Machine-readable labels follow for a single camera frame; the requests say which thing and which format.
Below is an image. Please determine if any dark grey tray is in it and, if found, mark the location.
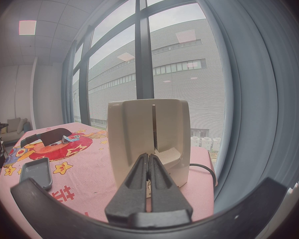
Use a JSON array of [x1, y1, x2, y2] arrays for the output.
[[19, 157, 52, 192]]

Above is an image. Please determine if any blue curtain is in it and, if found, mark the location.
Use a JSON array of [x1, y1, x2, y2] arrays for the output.
[[184, 0, 299, 210]]

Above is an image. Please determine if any cream sofa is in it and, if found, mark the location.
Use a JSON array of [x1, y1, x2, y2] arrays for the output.
[[0, 118, 32, 143]]

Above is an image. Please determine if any white knife rest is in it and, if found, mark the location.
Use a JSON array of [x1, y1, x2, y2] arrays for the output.
[[61, 134, 80, 143]]

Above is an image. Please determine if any knife with blue-green handle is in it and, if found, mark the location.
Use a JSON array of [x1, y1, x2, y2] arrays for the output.
[[25, 128, 72, 146]]

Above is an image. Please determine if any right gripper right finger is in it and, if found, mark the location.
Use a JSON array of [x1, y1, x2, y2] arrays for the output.
[[129, 153, 193, 228]]

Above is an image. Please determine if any black toaster cable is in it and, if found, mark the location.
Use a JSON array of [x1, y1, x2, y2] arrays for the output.
[[189, 163, 219, 187]]

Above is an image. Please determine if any cream toaster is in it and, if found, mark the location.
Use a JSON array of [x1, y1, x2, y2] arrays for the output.
[[107, 99, 191, 190]]

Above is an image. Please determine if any square ceiling light panel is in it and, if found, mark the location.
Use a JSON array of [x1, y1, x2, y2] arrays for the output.
[[18, 20, 37, 36]]

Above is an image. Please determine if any window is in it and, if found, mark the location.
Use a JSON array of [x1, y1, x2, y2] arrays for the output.
[[71, 0, 226, 160]]

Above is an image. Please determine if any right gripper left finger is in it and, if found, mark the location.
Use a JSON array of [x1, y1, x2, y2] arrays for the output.
[[105, 153, 150, 226]]

